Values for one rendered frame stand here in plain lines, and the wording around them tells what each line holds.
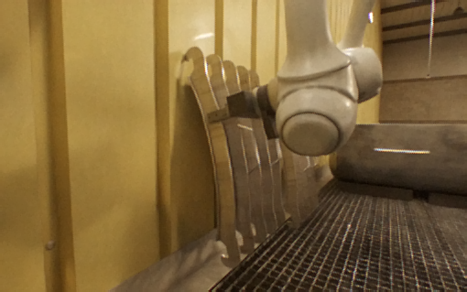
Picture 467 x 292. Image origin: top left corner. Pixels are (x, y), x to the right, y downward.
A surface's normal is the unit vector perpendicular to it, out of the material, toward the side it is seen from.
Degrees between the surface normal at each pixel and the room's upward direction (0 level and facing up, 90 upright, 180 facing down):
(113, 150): 90
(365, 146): 90
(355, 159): 90
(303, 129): 125
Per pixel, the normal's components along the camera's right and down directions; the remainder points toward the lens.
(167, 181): -0.24, 0.08
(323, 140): -0.42, 0.63
